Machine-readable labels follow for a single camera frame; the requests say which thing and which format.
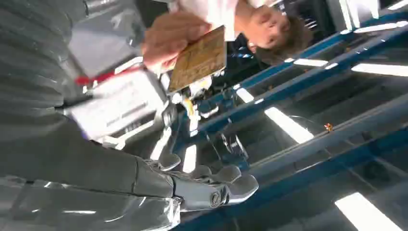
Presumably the ceiling light panel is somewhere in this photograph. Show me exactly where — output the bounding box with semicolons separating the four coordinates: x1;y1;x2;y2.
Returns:
351;63;408;77
236;88;255;104
354;20;408;34
264;106;315;144
293;58;329;67
334;192;405;231

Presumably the grey plastic cover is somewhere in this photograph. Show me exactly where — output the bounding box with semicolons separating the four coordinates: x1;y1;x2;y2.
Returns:
67;0;146;79

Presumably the white box with red wire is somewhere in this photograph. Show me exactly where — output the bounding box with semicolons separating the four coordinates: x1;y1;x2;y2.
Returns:
65;65;170;141

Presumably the person's left hand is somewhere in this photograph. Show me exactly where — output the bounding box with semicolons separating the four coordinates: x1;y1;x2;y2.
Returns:
141;12;212;73

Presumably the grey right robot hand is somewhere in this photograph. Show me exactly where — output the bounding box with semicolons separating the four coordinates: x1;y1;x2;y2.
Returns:
0;116;259;231

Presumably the person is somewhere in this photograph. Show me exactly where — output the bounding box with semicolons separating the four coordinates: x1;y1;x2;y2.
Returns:
168;0;314;66

